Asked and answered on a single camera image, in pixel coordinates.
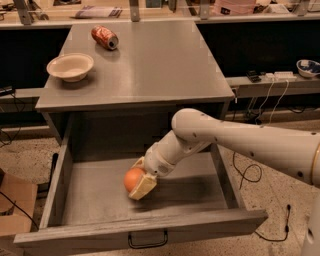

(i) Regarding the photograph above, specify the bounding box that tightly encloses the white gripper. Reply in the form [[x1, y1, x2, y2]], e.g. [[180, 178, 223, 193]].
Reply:
[[129, 143, 182, 200]]

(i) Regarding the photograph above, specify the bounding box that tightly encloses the orange fruit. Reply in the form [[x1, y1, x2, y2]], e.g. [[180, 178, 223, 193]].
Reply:
[[123, 167, 145, 193]]

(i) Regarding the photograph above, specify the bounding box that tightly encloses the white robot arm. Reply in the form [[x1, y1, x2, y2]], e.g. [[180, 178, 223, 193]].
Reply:
[[128, 108, 320, 200]]

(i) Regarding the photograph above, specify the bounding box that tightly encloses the open grey top drawer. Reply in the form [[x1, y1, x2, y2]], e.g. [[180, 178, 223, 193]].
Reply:
[[13, 113, 269, 256]]

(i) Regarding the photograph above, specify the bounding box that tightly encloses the grey cabinet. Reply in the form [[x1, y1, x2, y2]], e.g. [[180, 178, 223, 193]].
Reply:
[[36, 21, 234, 137]]

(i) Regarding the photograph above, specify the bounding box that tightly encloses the white paper bowl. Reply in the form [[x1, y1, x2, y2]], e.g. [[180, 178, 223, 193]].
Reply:
[[46, 53, 94, 82]]

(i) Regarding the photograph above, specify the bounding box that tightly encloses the cardboard box left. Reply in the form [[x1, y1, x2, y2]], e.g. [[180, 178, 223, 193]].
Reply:
[[0, 173, 37, 237]]

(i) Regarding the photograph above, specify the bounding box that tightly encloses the red soda can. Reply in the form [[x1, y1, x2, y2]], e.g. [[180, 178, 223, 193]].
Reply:
[[91, 25, 119, 51]]

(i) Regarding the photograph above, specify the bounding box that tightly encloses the black remote device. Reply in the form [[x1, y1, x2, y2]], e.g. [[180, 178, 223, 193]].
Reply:
[[246, 70, 261, 83]]

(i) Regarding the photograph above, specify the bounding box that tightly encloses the white power strip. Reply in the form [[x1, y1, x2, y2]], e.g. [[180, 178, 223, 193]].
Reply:
[[265, 71, 297, 81]]

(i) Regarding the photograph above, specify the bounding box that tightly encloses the magazine on shelf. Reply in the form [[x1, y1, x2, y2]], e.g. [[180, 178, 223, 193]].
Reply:
[[75, 6, 122, 19]]

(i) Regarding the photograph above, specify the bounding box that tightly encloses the blue white bowl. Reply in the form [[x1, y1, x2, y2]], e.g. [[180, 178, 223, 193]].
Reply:
[[296, 59, 320, 78]]

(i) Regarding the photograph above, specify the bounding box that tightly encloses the black drawer handle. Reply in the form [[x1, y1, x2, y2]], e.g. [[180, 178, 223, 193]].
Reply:
[[128, 230, 169, 249]]

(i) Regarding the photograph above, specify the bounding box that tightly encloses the black cable on floor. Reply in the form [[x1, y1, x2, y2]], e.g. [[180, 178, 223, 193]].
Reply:
[[232, 151, 263, 190]]

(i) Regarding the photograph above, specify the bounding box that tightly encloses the black cable with plug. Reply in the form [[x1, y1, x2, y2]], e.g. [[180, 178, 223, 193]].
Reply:
[[254, 203, 292, 243]]

